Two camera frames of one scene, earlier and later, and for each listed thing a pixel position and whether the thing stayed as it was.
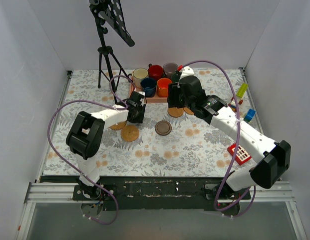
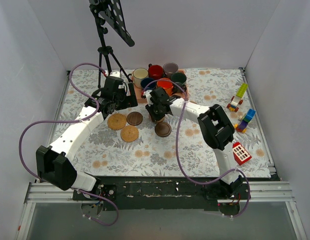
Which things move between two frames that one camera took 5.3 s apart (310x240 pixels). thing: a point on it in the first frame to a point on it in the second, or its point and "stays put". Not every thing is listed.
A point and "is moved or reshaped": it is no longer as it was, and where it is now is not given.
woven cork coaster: x=129 y=133 stays put
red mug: x=155 y=71 stays put
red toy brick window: x=242 y=155 stays put
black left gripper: x=136 y=116 to x=131 y=99
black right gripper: x=172 y=95 to x=155 y=113
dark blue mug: x=149 y=86 stays put
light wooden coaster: x=174 y=112 is moved or reshaped
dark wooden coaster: x=162 y=127 stays put
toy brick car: x=240 y=93 stays put
